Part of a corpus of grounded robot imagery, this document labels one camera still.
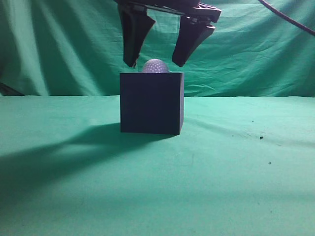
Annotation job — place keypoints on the green table cloth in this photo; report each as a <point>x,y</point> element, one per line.
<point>242,166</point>

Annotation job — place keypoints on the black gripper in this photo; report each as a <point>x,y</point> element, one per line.
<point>136,24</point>

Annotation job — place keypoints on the dark blue cube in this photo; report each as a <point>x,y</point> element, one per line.
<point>152,103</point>

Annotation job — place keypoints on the white dimpled ball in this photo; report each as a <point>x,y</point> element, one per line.
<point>155,66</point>

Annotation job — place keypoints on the green cloth backdrop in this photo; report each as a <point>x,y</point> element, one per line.
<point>74,47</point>

